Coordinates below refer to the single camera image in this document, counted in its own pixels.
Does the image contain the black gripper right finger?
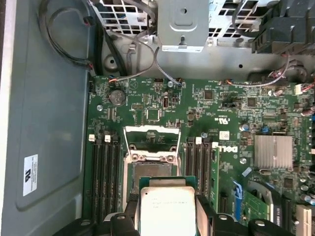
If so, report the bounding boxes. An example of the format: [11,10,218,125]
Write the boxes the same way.
[196,195,280,236]

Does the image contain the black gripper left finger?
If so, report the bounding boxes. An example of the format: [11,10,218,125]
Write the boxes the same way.
[70,193,140,236]

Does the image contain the CPU with silver top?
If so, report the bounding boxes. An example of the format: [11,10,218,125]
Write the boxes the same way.
[138,176,197,236]

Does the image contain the metal socket cover frame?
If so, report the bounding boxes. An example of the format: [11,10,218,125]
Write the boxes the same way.
[123,124,183,163]

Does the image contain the black expansion slot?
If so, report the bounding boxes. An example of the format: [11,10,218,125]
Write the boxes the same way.
[220,190,228,213]

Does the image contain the blue expansion slot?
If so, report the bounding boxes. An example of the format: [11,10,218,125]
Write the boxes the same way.
[230,178,248,201]

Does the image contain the CPU socket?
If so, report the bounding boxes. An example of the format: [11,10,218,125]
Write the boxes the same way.
[124,147,184,209]

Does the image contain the white expansion slot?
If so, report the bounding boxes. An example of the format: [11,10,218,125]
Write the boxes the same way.
[296,205,314,236]

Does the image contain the green RAM stick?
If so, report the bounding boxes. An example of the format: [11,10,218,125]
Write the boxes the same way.
[211,147,221,212]

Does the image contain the silver finned heatsink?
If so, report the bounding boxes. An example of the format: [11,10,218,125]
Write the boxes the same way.
[254,134,294,170]

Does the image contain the green motherboard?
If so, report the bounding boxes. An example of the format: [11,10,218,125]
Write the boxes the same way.
[86,75,315,236]

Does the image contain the white case sticker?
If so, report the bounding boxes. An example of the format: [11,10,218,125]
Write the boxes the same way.
[23,154,39,197]

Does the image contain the black square chip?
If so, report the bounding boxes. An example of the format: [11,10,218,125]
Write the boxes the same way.
[146,109,163,121]

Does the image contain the black PC case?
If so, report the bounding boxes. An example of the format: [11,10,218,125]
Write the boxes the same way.
[0,0,315,236]

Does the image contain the round coin battery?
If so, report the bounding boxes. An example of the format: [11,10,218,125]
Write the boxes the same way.
[109,88,126,107]

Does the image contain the metal disk bay cage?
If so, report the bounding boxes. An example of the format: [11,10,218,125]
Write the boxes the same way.
[94,0,261,53]

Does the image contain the grey sleeved wire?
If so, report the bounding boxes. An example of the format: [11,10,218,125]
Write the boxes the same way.
[108,14,160,84]
[153,45,184,89]

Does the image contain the thin black cable loop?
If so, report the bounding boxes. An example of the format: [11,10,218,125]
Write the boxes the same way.
[36,6,96,74]

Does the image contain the thick black cable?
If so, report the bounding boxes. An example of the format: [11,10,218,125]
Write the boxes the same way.
[94,22,127,77]

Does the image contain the black plastic air duct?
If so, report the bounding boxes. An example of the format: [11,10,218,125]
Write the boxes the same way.
[251,0,315,55]

